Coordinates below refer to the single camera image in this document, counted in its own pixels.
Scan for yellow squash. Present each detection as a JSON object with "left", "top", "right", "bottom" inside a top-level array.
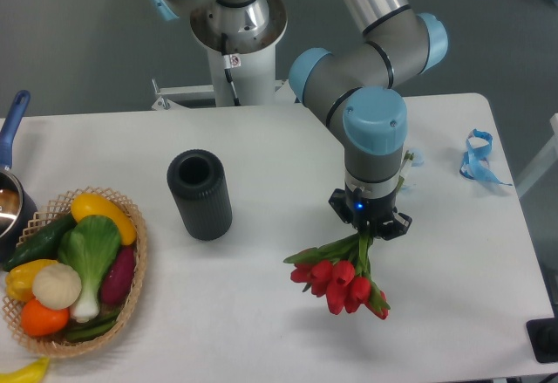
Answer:
[{"left": 70, "top": 193, "right": 138, "bottom": 247}]

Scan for dark grey ribbed vase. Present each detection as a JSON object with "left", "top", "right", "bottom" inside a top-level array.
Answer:
[{"left": 167, "top": 149, "right": 233, "bottom": 241}]

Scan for woven wicker basket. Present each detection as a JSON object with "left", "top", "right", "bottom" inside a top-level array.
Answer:
[{"left": 3, "top": 187, "right": 147, "bottom": 358}]

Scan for yellow bell pepper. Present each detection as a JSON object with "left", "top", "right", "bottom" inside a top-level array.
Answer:
[{"left": 5, "top": 259, "right": 57, "bottom": 303}]

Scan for red tulip bouquet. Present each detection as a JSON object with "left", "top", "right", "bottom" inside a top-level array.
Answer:
[{"left": 283, "top": 232, "right": 391, "bottom": 320}]

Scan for black device at edge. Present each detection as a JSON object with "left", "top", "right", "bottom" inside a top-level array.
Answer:
[{"left": 526, "top": 318, "right": 557, "bottom": 364}]

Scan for blue handled saucepan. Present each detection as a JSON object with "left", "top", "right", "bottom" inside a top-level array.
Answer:
[{"left": 1, "top": 90, "right": 37, "bottom": 263}]

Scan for green cucumber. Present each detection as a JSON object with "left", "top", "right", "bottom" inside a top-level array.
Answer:
[{"left": 3, "top": 214, "right": 76, "bottom": 271}]

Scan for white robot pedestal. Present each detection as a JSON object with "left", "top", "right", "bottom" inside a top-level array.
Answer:
[{"left": 150, "top": 0, "right": 302, "bottom": 112}]

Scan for orange fruit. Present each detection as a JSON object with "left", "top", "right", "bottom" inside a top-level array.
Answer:
[{"left": 20, "top": 298, "right": 70, "bottom": 337}]

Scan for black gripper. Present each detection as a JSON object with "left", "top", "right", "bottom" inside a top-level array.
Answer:
[{"left": 328, "top": 187, "right": 412, "bottom": 239}]

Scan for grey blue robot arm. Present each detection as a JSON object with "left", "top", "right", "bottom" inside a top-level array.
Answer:
[{"left": 152, "top": 0, "right": 448, "bottom": 240}]

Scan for white garlic bun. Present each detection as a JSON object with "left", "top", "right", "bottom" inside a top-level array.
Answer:
[{"left": 32, "top": 263, "right": 82, "bottom": 310}]

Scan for blue ribbon on right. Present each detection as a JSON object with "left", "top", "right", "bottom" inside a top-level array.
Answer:
[{"left": 459, "top": 129, "right": 512, "bottom": 186}]

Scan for white frame at right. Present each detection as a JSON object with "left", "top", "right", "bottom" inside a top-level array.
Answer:
[{"left": 515, "top": 113, "right": 557, "bottom": 199}]

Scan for green bok choy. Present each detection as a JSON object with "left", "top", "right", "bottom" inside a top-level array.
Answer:
[{"left": 58, "top": 215, "right": 121, "bottom": 323}]

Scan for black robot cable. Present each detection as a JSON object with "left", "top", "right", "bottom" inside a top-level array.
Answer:
[{"left": 219, "top": 32, "right": 242, "bottom": 107}]

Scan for yellow banana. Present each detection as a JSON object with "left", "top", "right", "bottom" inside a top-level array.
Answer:
[{"left": 1, "top": 357, "right": 51, "bottom": 383}]

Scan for green bean pods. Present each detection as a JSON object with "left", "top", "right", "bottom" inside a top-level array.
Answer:
[{"left": 63, "top": 310, "right": 120, "bottom": 343}]

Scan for purple sweet potato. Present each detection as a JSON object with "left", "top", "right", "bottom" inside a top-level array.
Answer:
[{"left": 100, "top": 246, "right": 135, "bottom": 305}]

